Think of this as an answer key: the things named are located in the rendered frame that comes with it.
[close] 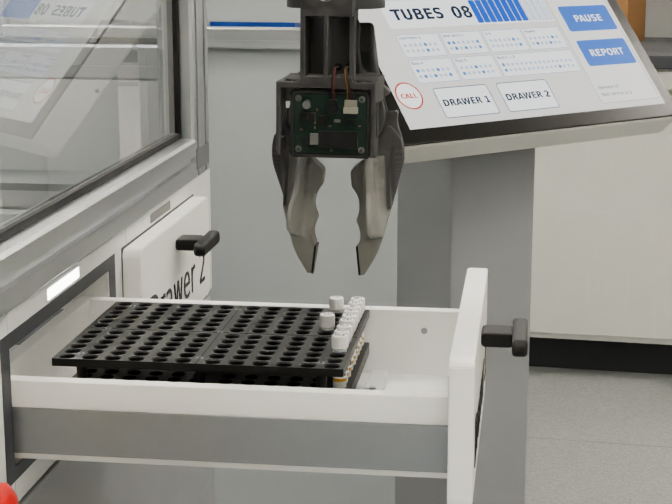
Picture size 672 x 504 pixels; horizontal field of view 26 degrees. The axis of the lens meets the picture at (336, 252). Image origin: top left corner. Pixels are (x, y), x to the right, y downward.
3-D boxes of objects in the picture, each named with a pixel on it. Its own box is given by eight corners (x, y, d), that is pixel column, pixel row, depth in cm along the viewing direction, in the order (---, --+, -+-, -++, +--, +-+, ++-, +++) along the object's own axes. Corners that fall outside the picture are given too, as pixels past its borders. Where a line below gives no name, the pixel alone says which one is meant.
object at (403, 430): (464, 374, 128) (465, 307, 127) (447, 480, 103) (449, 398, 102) (27, 357, 134) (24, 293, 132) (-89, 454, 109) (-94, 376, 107)
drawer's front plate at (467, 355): (485, 386, 130) (487, 266, 128) (471, 510, 102) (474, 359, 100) (465, 385, 130) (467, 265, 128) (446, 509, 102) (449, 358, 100)
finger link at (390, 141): (347, 213, 109) (331, 99, 107) (350, 209, 111) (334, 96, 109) (409, 206, 108) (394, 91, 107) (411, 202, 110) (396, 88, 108)
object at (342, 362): (369, 316, 124) (369, 309, 124) (343, 377, 107) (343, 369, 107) (348, 315, 124) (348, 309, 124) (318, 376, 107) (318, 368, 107)
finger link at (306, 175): (262, 279, 107) (280, 156, 105) (276, 262, 112) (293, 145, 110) (304, 287, 106) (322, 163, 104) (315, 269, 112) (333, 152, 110)
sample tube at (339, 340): (345, 395, 112) (345, 337, 111) (329, 394, 112) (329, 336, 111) (349, 390, 113) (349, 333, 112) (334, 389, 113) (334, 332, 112)
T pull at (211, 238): (220, 242, 152) (220, 229, 152) (204, 257, 145) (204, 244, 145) (186, 241, 153) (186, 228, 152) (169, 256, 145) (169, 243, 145)
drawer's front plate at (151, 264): (210, 291, 165) (208, 195, 162) (143, 364, 137) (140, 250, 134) (195, 290, 165) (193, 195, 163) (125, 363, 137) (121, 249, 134)
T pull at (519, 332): (527, 333, 117) (528, 316, 117) (527, 359, 110) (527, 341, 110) (483, 331, 118) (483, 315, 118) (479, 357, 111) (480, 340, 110)
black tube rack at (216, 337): (369, 381, 125) (369, 309, 124) (343, 451, 108) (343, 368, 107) (118, 371, 128) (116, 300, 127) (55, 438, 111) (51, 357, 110)
